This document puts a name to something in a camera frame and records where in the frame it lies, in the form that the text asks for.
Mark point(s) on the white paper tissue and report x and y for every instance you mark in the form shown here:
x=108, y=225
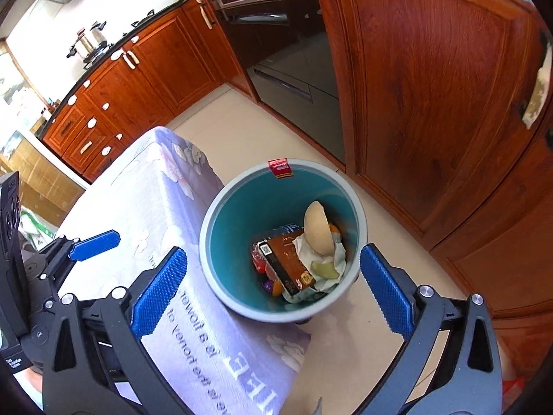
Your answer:
x=339, y=255

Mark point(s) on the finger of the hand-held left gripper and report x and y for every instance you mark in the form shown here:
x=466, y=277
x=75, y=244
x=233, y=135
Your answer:
x=95, y=242

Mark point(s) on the black gas stove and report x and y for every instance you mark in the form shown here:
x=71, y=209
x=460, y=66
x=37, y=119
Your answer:
x=138, y=21

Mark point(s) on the red tag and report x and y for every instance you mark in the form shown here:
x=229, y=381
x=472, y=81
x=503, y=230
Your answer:
x=281, y=168

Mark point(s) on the beige fruit shell half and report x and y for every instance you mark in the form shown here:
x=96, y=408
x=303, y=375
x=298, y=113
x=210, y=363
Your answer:
x=317, y=229

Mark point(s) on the purple floral tablecloth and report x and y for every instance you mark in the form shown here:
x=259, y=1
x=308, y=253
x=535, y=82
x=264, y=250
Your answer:
x=151, y=207

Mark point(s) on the brown cardboard box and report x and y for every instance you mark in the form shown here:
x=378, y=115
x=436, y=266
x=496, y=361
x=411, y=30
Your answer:
x=285, y=263

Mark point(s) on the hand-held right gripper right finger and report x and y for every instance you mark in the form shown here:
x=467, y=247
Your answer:
x=384, y=294

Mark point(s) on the green and white bag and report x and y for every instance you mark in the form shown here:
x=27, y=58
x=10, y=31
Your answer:
x=39, y=229

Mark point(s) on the red plastic bag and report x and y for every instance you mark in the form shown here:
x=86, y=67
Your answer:
x=259, y=263

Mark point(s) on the grey trash can teal inside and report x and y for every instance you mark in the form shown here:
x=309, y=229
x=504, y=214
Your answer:
x=233, y=233

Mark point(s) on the green peel piece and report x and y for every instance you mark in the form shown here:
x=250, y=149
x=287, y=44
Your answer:
x=324, y=270

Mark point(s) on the steel cooking pot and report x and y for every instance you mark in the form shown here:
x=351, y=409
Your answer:
x=88, y=41

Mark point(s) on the wooden kitchen cabinet with drawers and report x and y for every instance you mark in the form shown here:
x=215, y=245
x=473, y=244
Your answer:
x=151, y=73

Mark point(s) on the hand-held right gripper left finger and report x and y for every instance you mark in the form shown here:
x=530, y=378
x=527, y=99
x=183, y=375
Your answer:
x=160, y=294

